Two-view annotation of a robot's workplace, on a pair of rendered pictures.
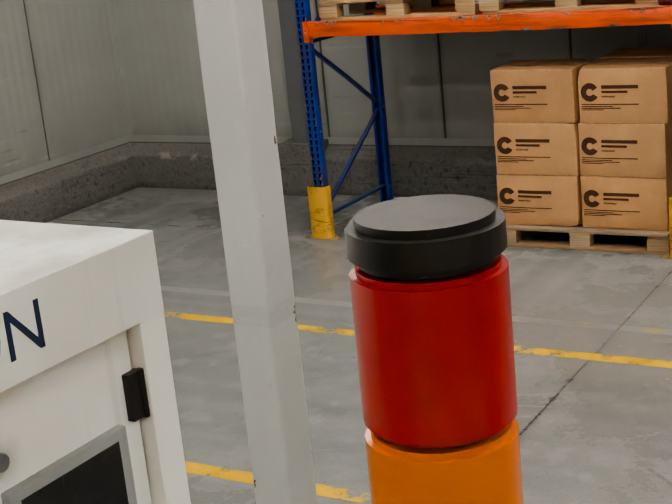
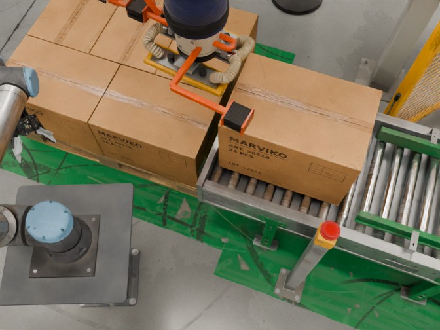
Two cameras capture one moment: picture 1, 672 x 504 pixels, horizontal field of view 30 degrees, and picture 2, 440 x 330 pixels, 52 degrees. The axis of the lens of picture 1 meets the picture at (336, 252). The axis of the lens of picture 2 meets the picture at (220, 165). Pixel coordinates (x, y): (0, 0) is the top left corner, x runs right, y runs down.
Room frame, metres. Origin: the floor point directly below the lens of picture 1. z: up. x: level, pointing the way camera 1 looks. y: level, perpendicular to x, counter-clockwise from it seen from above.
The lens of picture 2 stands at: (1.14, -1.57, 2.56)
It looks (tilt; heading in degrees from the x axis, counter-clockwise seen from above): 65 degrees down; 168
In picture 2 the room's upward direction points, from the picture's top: 1 degrees counter-clockwise
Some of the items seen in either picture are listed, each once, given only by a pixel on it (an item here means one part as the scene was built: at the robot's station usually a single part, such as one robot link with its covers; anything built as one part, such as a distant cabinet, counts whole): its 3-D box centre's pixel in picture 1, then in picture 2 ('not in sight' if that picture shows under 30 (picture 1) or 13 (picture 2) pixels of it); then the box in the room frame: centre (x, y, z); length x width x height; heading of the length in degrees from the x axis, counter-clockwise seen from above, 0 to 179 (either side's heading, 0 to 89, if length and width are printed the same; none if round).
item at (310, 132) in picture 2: not in sight; (294, 131); (0.22, -1.02, 0.75); 0.60 x 0.40 x 0.40; 57
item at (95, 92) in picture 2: not in sight; (135, 72); (-0.58, -1.71, 0.34); 1.20 x 1.00 x 0.40; 57
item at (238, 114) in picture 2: not in sight; (237, 117); (0.39, -1.35, 1.25); 0.09 x 0.08 x 0.05; 139
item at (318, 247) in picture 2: not in sight; (304, 264); (0.77, -1.10, 0.50); 0.07 x 0.07 x 1.00; 57
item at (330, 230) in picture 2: not in sight; (329, 231); (0.77, -1.10, 1.02); 0.07 x 0.07 x 0.04
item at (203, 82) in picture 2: not in sight; (186, 67); (0.06, -1.46, 1.15); 0.34 x 0.10 x 0.05; 49
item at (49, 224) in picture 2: not in sight; (52, 226); (0.51, -2.07, 0.95); 0.17 x 0.15 x 0.18; 75
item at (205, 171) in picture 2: not in sight; (224, 128); (0.04, -1.31, 0.58); 0.70 x 0.03 x 0.06; 147
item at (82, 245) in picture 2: not in sight; (65, 236); (0.51, -2.07, 0.81); 0.19 x 0.19 x 0.10
